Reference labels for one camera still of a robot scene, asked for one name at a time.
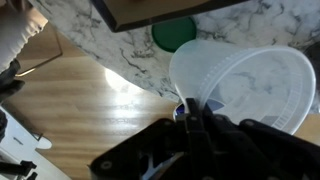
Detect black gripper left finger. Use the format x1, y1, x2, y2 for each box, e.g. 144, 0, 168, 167
88, 98, 216, 180

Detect green round lid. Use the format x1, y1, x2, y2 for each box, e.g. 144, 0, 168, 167
151, 16, 198, 53

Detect white stand platform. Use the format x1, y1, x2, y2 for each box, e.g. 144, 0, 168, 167
0, 105, 73, 180

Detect blue cardboard box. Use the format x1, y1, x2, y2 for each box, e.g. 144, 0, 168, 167
89, 0, 251, 34

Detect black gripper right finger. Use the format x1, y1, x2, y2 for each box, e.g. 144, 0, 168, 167
203, 104, 320, 180

